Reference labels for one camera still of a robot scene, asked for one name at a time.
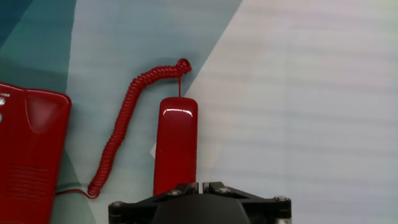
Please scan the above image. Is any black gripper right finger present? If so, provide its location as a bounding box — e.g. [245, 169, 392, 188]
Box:
[201, 182, 292, 224]

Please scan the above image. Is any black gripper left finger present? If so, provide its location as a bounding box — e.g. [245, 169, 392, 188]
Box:
[108, 182, 200, 224]

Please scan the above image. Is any red telephone handset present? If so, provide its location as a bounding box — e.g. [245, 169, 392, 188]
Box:
[152, 96, 199, 197]

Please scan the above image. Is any red phone cord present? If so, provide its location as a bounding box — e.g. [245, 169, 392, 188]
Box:
[55, 58, 193, 200]

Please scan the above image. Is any red telephone base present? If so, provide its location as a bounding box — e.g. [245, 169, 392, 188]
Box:
[0, 81, 72, 224]

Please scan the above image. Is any blue green white tablecloth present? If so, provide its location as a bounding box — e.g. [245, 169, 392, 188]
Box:
[0, 0, 398, 224]

